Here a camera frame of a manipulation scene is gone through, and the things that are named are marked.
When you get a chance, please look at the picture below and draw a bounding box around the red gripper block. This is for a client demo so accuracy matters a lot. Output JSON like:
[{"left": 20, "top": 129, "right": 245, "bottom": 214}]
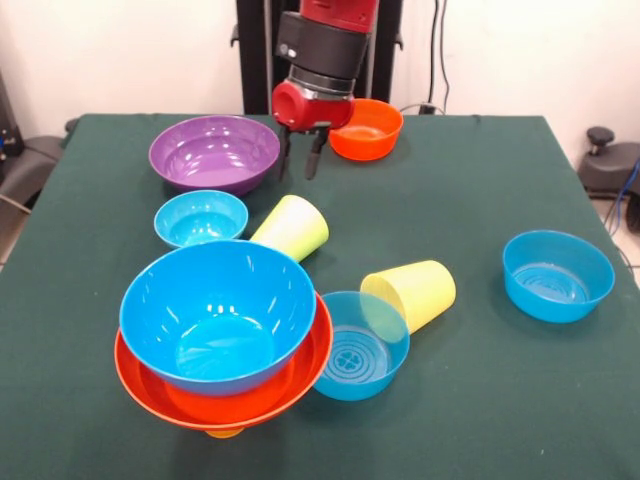
[{"left": 271, "top": 79, "right": 357, "bottom": 183}]

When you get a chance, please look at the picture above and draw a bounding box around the large deep blue bowl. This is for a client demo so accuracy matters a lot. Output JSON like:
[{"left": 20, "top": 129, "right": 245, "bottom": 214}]
[{"left": 118, "top": 239, "right": 317, "bottom": 398}]

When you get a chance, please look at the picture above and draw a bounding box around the yellow cup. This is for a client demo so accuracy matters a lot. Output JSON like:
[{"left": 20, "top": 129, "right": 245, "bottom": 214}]
[{"left": 359, "top": 259, "right": 457, "bottom": 335}]

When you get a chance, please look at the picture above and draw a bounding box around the blue ring-patterned bowl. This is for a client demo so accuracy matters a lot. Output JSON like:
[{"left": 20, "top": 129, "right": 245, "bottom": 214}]
[
  {"left": 312, "top": 290, "right": 411, "bottom": 402},
  {"left": 502, "top": 229, "right": 616, "bottom": 324}
]

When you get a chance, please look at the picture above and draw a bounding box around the large orange bowl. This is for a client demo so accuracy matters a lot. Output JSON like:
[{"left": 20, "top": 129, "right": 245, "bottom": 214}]
[{"left": 113, "top": 292, "right": 335, "bottom": 432}]

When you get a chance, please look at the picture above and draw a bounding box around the green cup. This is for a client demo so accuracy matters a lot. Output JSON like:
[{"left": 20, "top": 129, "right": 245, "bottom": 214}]
[{"left": 249, "top": 194, "right": 330, "bottom": 262}]

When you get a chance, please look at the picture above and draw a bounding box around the small red-orange bowl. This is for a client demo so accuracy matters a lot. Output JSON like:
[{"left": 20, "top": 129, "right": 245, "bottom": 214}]
[{"left": 328, "top": 98, "right": 405, "bottom": 162}]

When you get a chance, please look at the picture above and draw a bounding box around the purple bowl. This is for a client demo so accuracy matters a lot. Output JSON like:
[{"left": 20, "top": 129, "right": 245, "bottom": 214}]
[{"left": 148, "top": 114, "right": 282, "bottom": 197}]

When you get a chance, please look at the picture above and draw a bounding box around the small light blue bowl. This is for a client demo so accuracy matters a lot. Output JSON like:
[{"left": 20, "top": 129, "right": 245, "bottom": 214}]
[{"left": 153, "top": 189, "right": 250, "bottom": 249}]

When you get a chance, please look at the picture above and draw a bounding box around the dark green table cloth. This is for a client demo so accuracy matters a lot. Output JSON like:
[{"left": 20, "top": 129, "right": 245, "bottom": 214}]
[{"left": 0, "top": 113, "right": 640, "bottom": 480}]

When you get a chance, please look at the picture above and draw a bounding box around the black equipment box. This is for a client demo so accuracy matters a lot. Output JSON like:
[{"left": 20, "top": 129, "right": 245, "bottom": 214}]
[{"left": 0, "top": 69, "right": 25, "bottom": 174}]

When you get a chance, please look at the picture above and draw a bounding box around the black pedestal foot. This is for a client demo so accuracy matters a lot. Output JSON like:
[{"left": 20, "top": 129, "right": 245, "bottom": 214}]
[
  {"left": 578, "top": 126, "right": 640, "bottom": 200},
  {"left": 0, "top": 134, "right": 66, "bottom": 211}
]

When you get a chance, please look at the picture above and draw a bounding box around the grey cable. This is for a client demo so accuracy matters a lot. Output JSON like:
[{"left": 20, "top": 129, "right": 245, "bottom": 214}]
[{"left": 0, "top": 192, "right": 32, "bottom": 216}]

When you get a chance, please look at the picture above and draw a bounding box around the blue cable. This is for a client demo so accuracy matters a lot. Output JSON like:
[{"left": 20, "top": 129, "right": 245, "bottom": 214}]
[{"left": 607, "top": 157, "right": 640, "bottom": 236}]

